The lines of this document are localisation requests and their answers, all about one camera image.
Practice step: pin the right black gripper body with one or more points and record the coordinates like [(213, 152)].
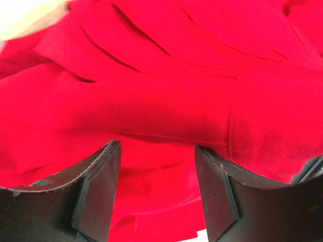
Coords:
[(311, 169)]

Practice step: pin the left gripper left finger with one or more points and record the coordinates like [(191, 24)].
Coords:
[(75, 204)]

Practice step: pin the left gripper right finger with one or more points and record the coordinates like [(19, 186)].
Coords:
[(240, 205)]

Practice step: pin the dark red skirt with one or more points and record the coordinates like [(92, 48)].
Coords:
[(243, 78)]

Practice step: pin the wooden clothes rack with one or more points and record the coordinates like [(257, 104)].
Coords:
[(23, 17)]

